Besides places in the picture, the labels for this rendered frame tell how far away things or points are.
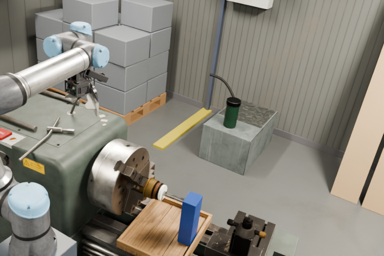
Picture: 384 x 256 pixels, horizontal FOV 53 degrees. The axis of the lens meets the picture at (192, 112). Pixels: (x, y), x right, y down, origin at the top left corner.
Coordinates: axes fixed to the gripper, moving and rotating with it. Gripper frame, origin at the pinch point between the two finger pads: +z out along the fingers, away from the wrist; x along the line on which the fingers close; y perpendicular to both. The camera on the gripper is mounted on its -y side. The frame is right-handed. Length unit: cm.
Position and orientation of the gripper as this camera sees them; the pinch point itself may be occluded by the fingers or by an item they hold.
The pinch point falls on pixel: (86, 109)
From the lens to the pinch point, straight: 162.5
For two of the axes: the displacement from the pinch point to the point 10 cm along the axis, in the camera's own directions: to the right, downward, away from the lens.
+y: -5.9, 3.0, -7.5
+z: -1.2, 8.8, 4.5
